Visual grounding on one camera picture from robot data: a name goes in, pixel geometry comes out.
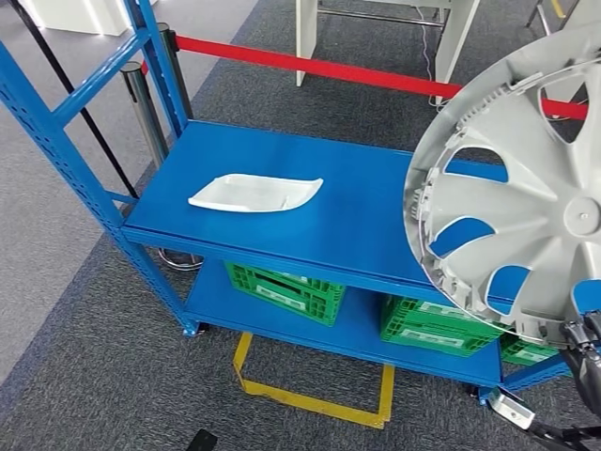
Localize blue metal shelf rack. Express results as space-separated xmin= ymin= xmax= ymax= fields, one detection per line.
xmin=0 ymin=0 xmax=601 ymax=406

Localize thin white hanging cable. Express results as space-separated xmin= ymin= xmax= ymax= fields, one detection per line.
xmin=415 ymin=6 xmax=452 ymax=114

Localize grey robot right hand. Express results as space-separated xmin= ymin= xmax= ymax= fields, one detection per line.
xmin=559 ymin=309 xmax=601 ymax=418

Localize white plastic tray part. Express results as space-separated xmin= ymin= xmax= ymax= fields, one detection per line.
xmin=187 ymin=174 xmax=324 ymax=214

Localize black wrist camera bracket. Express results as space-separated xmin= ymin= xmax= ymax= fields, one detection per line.
xmin=521 ymin=415 xmax=601 ymax=451

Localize red barrier belt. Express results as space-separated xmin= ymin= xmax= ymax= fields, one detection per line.
xmin=140 ymin=35 xmax=589 ymax=121

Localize chrome stanchion post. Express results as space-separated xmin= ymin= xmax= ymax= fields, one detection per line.
xmin=119 ymin=60 xmax=204 ymax=272

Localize grey plastic wheel hubcap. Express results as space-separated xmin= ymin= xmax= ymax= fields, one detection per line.
xmin=403 ymin=22 xmax=601 ymax=350

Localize white panel-leg table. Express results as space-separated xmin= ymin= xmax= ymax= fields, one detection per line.
xmin=296 ymin=0 xmax=480 ymax=104

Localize green plastic crate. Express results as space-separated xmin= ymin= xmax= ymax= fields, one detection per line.
xmin=224 ymin=261 xmax=348 ymax=327
xmin=500 ymin=333 xmax=562 ymax=367
xmin=380 ymin=295 xmax=505 ymax=359

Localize metal frame legs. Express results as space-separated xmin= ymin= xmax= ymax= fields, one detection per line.
xmin=524 ymin=0 xmax=581 ymax=38

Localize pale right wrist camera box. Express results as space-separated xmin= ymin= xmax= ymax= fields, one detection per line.
xmin=488 ymin=386 xmax=536 ymax=430

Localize dark stanchion post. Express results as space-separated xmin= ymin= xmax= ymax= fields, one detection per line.
xmin=157 ymin=23 xmax=195 ymax=122

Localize black diagonal strap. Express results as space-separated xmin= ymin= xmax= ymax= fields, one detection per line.
xmin=6 ymin=0 xmax=140 ymax=200

